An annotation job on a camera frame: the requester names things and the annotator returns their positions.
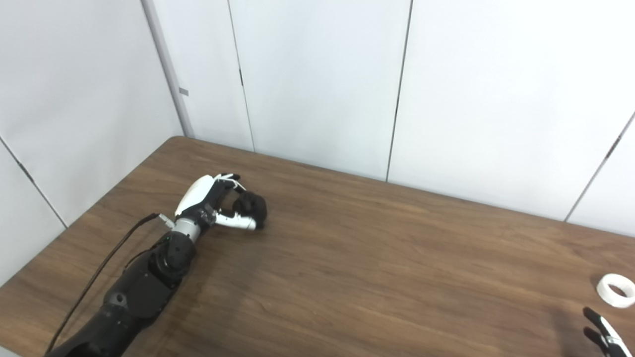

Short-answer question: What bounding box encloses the round black plastic part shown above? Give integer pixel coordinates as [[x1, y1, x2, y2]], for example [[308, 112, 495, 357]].
[[232, 191, 268, 230]]

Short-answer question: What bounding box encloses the grey wall corner post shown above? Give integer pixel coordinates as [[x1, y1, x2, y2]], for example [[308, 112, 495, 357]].
[[140, 0, 195, 138]]

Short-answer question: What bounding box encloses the white toothed plastic ring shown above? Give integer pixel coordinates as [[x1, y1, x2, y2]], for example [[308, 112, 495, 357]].
[[596, 273, 635, 308]]

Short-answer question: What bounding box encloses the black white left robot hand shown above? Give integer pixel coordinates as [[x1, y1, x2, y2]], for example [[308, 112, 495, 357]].
[[174, 173, 258, 232]]

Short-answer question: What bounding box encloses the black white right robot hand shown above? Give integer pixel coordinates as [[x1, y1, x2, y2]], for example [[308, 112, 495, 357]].
[[582, 307, 635, 357]]

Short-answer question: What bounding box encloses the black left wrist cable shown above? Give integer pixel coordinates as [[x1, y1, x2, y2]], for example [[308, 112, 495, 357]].
[[45, 213, 174, 355]]

